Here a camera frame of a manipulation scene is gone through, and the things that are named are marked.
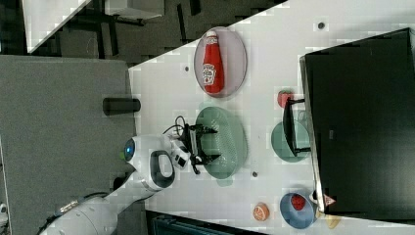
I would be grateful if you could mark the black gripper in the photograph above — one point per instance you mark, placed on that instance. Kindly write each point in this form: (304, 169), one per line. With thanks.
(190, 137)

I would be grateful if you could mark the green plastic strainer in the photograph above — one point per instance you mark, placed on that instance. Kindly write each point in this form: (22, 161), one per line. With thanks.
(229, 142)

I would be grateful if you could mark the yellow banana toy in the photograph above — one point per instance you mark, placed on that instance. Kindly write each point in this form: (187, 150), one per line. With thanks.
(332, 221)

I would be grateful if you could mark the pink round plate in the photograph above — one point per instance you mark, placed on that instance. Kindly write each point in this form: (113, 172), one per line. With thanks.
(233, 56)

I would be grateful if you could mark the green round plate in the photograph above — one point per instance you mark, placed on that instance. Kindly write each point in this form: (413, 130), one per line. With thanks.
(281, 147)

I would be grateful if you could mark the red ketchup bottle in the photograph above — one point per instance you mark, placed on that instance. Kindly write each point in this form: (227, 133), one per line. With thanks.
(213, 73)

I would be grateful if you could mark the red strawberry toy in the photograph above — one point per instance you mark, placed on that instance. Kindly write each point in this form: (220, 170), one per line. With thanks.
(298, 202)

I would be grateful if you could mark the blue bowl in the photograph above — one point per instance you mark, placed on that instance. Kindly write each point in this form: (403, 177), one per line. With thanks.
(297, 219)

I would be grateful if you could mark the orange slice toy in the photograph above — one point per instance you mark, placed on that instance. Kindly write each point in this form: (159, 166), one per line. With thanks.
(261, 212)

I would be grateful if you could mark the black cylinder post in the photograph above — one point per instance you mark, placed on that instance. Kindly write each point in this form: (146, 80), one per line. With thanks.
(118, 106)

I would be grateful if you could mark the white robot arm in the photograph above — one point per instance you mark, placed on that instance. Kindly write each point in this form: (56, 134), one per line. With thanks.
(154, 158)

